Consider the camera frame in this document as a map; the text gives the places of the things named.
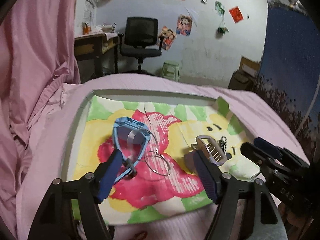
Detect red paper square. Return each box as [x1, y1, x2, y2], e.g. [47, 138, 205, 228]
[229, 7, 244, 23]

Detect shallow cardboard tray box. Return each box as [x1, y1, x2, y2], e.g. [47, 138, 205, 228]
[64, 94, 259, 225]

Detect cartoon family poster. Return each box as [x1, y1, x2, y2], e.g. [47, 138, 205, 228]
[158, 26, 176, 51]

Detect pink bed sheet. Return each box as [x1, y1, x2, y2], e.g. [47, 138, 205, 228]
[16, 74, 306, 239]

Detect beige smart watch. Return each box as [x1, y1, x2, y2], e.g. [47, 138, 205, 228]
[184, 135, 228, 173]

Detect blue fabric wardrobe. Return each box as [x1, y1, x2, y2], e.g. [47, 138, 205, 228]
[253, 2, 319, 159]

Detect blue smart watch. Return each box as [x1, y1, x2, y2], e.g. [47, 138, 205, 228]
[112, 116, 151, 184]

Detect wooden desk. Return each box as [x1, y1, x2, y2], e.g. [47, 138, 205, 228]
[74, 32, 119, 81]

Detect pink curtain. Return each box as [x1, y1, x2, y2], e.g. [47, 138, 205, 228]
[1, 0, 80, 236]

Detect green hanging ornament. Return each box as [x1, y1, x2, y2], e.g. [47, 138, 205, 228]
[216, 16, 229, 35]

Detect green plastic stool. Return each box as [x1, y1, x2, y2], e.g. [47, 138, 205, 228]
[161, 61, 180, 82]

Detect black office chair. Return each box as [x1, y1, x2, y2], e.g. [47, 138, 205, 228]
[118, 17, 164, 75]

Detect cartoon character poster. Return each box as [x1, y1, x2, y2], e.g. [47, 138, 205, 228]
[176, 15, 193, 36]

